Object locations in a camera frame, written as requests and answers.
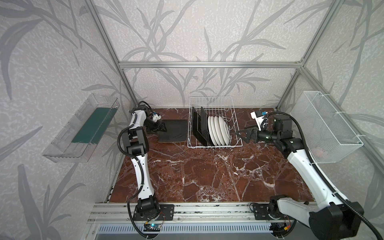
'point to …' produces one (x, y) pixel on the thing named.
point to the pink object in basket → (319, 153)
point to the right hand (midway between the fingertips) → (241, 126)
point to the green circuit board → (153, 227)
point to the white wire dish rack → (215, 106)
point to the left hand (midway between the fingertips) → (161, 125)
